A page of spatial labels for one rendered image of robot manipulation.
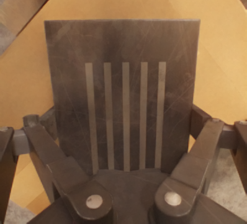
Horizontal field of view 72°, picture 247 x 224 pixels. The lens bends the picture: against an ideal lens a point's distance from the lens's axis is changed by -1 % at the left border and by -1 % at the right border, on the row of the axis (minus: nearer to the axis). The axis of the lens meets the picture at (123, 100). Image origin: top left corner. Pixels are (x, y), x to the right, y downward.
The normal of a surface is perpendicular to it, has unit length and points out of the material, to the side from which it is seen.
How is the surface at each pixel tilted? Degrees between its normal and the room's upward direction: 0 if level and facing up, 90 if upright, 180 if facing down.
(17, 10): 0
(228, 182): 0
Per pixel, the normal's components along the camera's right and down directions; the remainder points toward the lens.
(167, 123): 0.03, 0.27
